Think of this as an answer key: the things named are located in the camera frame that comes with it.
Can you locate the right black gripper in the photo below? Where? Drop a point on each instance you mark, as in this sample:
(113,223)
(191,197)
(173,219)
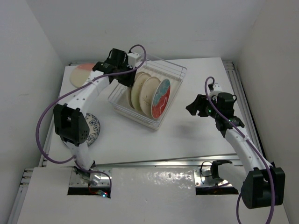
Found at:
(198,104)

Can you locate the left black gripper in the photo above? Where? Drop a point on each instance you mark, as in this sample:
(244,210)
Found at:
(130,81)

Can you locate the red and blue plate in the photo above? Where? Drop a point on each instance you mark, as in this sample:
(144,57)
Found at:
(160,98)

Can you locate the cream and green plate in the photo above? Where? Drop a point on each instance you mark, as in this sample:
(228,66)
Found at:
(133,93)

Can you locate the cream plate with leaf sprig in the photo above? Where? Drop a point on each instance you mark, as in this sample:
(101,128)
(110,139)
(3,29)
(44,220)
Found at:
(146,94)

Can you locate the cream and pink plate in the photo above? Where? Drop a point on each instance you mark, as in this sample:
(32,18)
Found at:
(80,74)

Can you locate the blue floral rimmed plate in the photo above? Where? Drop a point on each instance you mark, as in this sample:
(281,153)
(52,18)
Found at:
(93,126)

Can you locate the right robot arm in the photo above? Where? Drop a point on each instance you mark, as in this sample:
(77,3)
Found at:
(260,183)

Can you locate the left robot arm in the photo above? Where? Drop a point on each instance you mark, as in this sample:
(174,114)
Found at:
(80,103)

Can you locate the small circuit board with LEDs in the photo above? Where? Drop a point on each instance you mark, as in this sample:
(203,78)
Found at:
(95,191)

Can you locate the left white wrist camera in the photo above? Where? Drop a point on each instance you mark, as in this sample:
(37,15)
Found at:
(133,59)

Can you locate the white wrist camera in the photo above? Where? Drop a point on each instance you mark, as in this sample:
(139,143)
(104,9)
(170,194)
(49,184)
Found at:
(133,59)
(214,89)

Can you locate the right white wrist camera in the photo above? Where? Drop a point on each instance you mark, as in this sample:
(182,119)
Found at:
(214,89)

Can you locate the white wire dish rack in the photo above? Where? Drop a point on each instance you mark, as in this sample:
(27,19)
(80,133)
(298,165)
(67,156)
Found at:
(156,67)

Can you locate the aluminium frame rail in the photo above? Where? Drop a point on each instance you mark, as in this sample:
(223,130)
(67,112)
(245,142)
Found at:
(248,120)

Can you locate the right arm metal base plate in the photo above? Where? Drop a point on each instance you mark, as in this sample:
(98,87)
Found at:
(203,177)

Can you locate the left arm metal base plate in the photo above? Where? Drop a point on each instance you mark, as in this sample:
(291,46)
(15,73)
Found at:
(80,179)

